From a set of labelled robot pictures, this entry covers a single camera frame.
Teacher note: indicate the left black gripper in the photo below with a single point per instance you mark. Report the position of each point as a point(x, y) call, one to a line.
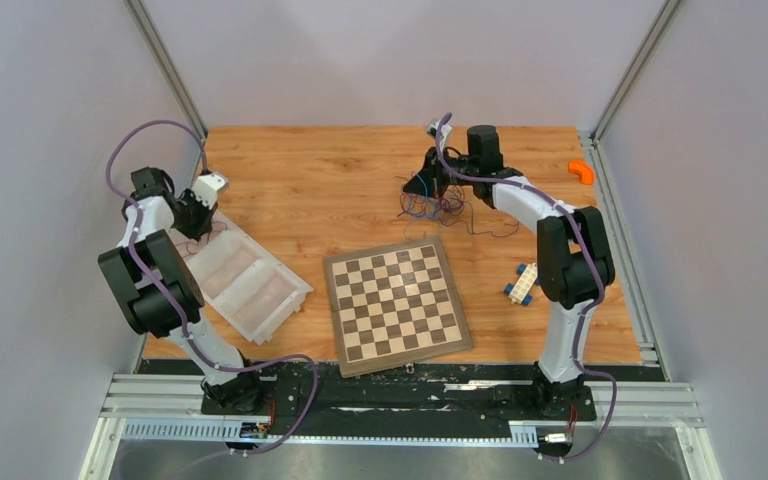
point(206, 216)

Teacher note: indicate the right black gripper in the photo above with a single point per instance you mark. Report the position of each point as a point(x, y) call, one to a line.
point(432, 173)

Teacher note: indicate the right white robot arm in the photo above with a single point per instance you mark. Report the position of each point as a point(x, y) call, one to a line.
point(574, 260)

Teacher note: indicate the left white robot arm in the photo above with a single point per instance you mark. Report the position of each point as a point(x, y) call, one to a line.
point(157, 292)

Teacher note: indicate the white plastic compartment tray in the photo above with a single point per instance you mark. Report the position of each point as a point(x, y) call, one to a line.
point(245, 284)

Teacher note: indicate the wooden chessboard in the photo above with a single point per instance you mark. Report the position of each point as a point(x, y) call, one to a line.
point(394, 305)

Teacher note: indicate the white blue toy car chassis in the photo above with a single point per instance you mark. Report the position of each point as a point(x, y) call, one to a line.
point(519, 292)

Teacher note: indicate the orange curved plastic piece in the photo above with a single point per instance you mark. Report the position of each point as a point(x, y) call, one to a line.
point(582, 171)

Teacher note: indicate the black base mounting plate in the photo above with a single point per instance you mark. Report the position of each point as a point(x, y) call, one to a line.
point(397, 397)

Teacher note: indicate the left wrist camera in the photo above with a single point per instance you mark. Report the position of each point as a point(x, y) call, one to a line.
point(207, 188)

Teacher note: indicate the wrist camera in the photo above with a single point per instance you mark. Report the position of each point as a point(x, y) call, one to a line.
point(439, 130)
point(207, 188)

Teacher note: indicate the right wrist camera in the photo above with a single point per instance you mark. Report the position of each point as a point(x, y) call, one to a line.
point(439, 130)

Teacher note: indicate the aluminium frame rail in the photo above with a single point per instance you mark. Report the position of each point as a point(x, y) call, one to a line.
point(173, 407)

